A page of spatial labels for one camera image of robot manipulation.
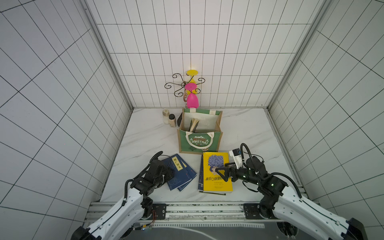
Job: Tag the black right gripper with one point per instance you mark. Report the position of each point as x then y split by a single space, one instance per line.
229 173

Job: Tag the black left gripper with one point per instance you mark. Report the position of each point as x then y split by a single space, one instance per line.
167 170

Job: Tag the blue book with label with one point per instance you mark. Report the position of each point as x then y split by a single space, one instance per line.
180 173

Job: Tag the yellow book purple illustration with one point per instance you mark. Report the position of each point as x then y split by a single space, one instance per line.
213 173

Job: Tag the burlap Christmas canvas bag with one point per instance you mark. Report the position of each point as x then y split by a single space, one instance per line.
208 135

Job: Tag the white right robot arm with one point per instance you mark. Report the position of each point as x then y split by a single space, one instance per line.
283 200

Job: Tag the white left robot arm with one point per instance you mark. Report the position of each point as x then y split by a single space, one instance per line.
134 205

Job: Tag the dark bottom book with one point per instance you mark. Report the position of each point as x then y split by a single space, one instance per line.
201 176

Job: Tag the black-lidded spice jar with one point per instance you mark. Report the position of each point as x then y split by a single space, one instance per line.
172 120

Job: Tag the white powder spice jar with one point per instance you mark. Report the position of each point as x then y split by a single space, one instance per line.
166 114

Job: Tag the pink plastic goblet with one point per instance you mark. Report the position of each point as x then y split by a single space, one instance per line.
192 99

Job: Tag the dark metal cup stand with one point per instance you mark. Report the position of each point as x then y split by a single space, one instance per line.
180 88

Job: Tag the yellow plastic goblet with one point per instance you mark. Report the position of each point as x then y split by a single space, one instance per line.
192 78

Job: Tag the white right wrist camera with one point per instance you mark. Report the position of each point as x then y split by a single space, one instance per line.
237 156

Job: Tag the metal base rail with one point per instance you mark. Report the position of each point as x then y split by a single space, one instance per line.
192 214

